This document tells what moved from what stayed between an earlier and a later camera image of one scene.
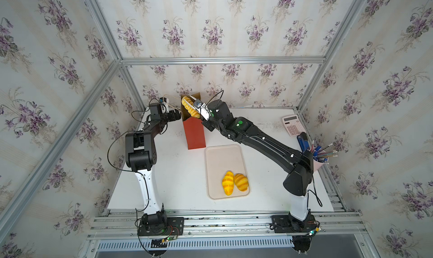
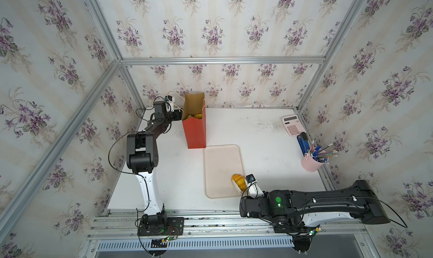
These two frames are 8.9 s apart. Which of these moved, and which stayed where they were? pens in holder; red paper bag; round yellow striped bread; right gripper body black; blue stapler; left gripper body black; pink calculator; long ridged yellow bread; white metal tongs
Moved: long ridged yellow bread; white metal tongs; right gripper body black
Stayed: round yellow striped bread; blue stapler; pens in holder; red paper bag; left gripper body black; pink calculator
